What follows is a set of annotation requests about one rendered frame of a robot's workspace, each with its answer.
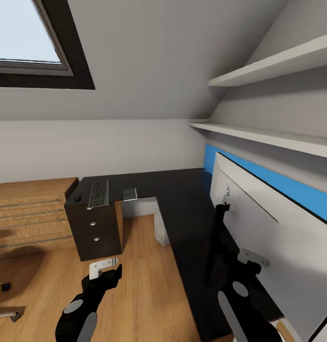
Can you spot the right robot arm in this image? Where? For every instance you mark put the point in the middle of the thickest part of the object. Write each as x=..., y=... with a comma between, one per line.
x=247, y=324

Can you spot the notebook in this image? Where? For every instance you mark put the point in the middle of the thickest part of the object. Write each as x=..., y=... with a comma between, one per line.
x=129, y=194

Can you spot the monitor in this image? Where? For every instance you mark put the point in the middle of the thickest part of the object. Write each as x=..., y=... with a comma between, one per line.
x=271, y=224

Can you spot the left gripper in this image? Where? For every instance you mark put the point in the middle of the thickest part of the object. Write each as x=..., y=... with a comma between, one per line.
x=108, y=280

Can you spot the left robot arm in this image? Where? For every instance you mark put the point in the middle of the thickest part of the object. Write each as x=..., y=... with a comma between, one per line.
x=79, y=319

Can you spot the swivel chair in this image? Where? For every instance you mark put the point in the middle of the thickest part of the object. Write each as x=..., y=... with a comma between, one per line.
x=13, y=315

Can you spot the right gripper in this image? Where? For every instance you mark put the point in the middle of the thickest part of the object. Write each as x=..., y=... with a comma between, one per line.
x=230, y=258

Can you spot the keyboard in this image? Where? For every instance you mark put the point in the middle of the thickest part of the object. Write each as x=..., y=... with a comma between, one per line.
x=99, y=194

